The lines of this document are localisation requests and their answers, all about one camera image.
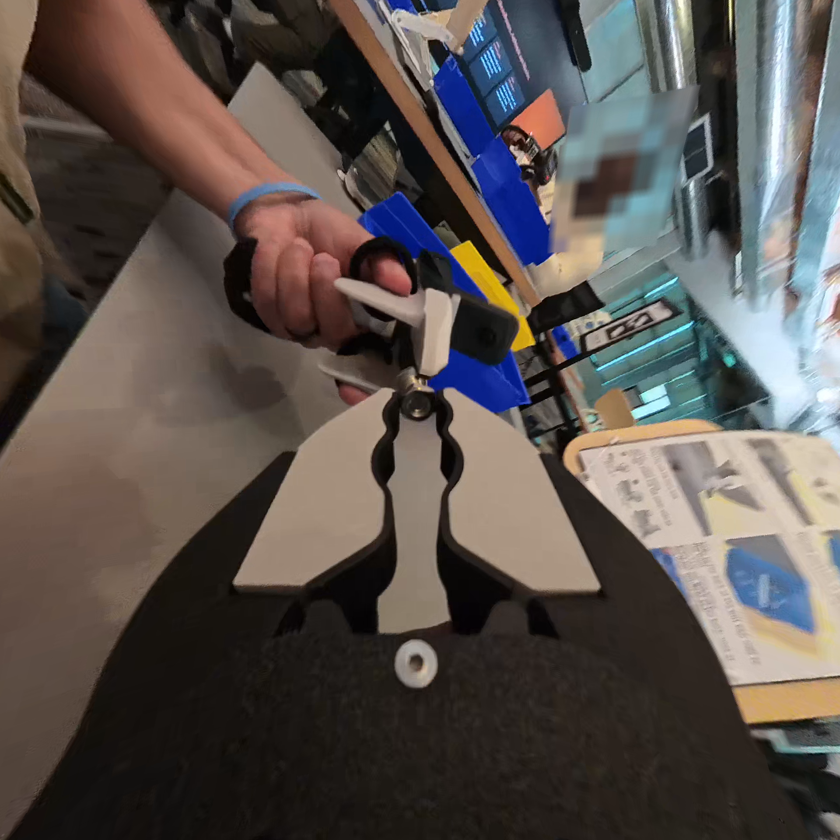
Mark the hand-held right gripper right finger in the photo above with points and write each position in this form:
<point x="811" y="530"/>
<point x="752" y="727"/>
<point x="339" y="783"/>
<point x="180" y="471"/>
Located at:
<point x="518" y="512"/>

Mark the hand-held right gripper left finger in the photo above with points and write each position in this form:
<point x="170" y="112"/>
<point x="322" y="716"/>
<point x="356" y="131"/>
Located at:
<point x="315" y="512"/>

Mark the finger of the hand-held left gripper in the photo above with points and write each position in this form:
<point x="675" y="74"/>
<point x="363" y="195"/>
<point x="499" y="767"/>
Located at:
<point x="438" y="328"/>

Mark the silver bolt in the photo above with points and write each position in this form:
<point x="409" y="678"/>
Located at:
<point x="408" y="379"/>

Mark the silver hex nut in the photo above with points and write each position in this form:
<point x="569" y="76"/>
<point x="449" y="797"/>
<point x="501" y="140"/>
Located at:
<point x="418" y="405"/>

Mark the person's left forearm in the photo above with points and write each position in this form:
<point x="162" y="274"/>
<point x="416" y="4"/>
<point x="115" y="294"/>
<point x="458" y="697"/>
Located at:
<point x="164" y="98"/>

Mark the person's left hand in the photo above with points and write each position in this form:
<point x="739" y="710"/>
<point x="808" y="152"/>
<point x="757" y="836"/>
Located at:
<point x="295" y="275"/>

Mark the yellow plastic bin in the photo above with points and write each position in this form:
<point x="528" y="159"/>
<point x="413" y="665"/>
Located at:
<point x="485" y="275"/>

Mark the blue plastic bin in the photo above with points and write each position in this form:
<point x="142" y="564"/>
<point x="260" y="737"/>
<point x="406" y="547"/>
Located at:
<point x="463" y="111"/>
<point x="472" y="380"/>
<point x="512" y="197"/>

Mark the black white marker sign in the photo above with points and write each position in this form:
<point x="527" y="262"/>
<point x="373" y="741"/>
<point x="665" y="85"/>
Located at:
<point x="630" y="325"/>

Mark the wooden neighbouring table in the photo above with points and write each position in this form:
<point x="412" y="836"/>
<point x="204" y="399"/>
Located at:
<point x="423" y="131"/>

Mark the printed instruction sheet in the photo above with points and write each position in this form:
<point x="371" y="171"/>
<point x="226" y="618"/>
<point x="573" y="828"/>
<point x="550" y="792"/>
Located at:
<point x="722" y="525"/>

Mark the blue wristband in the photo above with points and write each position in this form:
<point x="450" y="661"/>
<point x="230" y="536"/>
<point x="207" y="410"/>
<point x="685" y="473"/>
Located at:
<point x="262" y="193"/>

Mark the white folding stand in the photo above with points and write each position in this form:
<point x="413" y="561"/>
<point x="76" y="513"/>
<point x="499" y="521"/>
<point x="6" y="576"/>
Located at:
<point x="420" y="26"/>

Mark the document stand with wooden board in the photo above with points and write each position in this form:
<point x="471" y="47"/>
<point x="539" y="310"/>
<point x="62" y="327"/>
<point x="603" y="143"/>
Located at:
<point x="787" y="702"/>

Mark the large wall screen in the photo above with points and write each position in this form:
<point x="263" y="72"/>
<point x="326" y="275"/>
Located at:
<point x="525" y="39"/>

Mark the silver ventilation duct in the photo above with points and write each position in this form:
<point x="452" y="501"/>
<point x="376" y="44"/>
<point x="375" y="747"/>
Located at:
<point x="774" y="131"/>

